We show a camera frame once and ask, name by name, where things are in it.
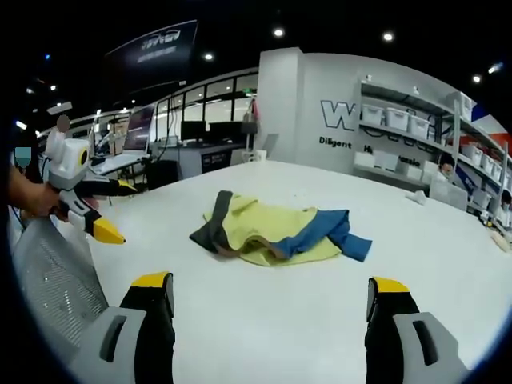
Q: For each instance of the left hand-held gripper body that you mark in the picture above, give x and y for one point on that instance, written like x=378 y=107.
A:
x=68 y=166

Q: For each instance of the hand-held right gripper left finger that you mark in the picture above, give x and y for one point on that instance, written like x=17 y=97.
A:
x=138 y=332

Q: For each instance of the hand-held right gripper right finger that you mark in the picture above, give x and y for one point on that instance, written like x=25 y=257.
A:
x=404 y=332

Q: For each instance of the yellow blue grey garment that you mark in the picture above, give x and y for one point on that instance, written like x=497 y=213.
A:
x=264 y=232

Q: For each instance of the person's left hand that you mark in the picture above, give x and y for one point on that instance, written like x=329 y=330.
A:
x=44 y=202

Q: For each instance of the black office chair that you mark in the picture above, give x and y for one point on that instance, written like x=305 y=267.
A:
x=162 y=174

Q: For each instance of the grey mesh office chair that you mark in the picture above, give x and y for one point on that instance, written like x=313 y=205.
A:
x=56 y=280

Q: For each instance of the large display screen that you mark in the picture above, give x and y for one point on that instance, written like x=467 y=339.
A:
x=139 y=128

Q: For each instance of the grey office desk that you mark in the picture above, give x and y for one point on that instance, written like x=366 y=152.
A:
x=204 y=158

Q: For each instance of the black computer monitor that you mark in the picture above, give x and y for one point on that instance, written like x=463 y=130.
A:
x=193 y=130
x=226 y=131

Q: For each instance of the beige object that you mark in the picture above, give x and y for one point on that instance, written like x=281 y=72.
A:
x=502 y=241

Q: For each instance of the small white cloth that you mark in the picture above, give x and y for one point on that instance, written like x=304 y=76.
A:
x=418 y=197

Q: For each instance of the grey laptop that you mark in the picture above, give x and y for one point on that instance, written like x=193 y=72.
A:
x=448 y=196

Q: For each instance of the dark hanging banner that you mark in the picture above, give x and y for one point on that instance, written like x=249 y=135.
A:
x=154 y=50

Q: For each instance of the white cup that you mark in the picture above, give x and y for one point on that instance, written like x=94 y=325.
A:
x=261 y=155

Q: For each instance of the round ceiling light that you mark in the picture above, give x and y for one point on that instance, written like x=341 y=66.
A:
x=278 y=33
x=476 y=79
x=388 y=37
x=209 y=57

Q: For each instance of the row of white storage bins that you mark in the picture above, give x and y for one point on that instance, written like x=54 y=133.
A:
x=400 y=118

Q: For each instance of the grey metal shelf unit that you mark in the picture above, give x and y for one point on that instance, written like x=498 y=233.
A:
x=448 y=116

